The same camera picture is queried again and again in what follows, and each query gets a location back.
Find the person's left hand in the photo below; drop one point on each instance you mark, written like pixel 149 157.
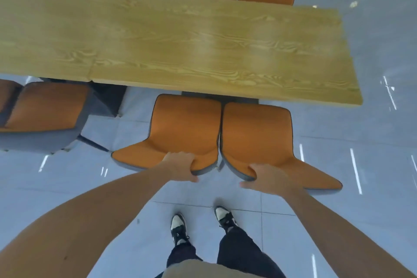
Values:
pixel 177 167

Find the person's left thumb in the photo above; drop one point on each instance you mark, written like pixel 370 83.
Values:
pixel 191 177

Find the person's right thumb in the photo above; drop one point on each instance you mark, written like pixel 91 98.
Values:
pixel 248 185

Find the person's right forearm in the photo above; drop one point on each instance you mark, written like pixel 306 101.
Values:
pixel 332 235

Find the person's left forearm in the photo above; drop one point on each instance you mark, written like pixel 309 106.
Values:
pixel 81 222

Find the black and white right shoe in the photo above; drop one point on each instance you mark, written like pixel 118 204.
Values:
pixel 224 217

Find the beige shirt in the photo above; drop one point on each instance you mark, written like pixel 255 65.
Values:
pixel 205 270

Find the black and white shoe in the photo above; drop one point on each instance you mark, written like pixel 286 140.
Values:
pixel 224 217
pixel 179 227

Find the black trousers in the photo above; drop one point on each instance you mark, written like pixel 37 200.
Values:
pixel 241 251

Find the small paper scrap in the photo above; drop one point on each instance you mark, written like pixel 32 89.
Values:
pixel 353 4

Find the black and white left shoe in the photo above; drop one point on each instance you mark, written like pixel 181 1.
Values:
pixel 179 227

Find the person's right hand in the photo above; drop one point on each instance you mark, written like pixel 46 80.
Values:
pixel 270 180

